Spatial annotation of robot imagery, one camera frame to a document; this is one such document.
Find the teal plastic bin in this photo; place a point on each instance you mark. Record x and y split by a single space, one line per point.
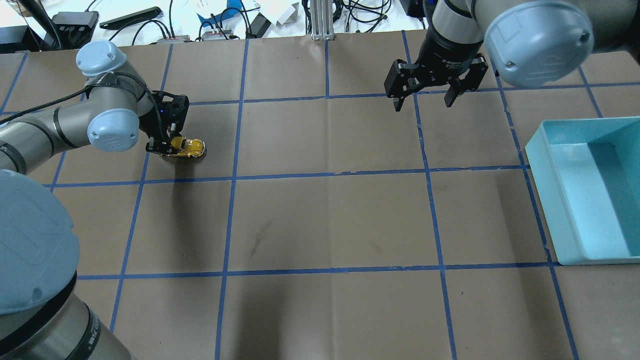
587 174

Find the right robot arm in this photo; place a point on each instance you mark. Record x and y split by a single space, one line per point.
530 42

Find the aluminium frame post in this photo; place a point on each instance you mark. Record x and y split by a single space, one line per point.
319 16

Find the black power adapter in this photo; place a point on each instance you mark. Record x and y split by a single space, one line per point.
258 27

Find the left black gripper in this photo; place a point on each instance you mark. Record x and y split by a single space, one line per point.
155 118

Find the brown paper table mat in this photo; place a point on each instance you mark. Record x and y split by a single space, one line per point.
324 225

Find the black flat bar tool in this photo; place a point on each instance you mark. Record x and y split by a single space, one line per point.
131 19

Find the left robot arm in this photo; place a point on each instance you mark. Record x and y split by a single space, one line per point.
42 316

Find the blue white cardboard box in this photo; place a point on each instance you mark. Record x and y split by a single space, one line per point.
214 12

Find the yellow beetle toy car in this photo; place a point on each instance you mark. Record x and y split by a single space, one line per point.
183 147

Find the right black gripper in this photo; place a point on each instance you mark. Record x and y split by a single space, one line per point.
446 56

